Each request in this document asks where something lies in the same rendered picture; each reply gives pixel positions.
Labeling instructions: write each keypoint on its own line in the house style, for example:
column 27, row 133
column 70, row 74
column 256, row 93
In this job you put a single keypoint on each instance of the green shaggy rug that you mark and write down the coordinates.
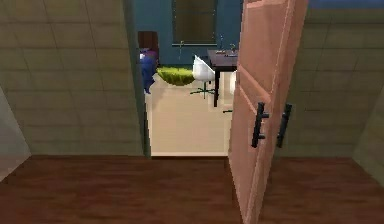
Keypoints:
column 176, row 75

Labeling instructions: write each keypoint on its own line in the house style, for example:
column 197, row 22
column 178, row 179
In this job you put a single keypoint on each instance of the white swivel chair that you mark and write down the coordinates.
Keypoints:
column 202, row 70

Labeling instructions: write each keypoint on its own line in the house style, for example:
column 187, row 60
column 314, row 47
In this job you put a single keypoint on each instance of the dark brown desk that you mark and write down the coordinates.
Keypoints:
column 222, row 60

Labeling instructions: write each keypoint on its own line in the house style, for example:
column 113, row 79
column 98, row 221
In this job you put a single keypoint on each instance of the pink wooden room door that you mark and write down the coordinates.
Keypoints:
column 260, row 66

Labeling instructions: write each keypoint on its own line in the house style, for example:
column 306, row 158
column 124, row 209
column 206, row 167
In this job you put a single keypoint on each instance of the dark brown headboard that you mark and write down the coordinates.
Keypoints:
column 148, row 39

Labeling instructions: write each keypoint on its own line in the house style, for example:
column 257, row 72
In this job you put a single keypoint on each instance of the dark window with blind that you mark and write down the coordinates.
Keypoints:
column 194, row 21

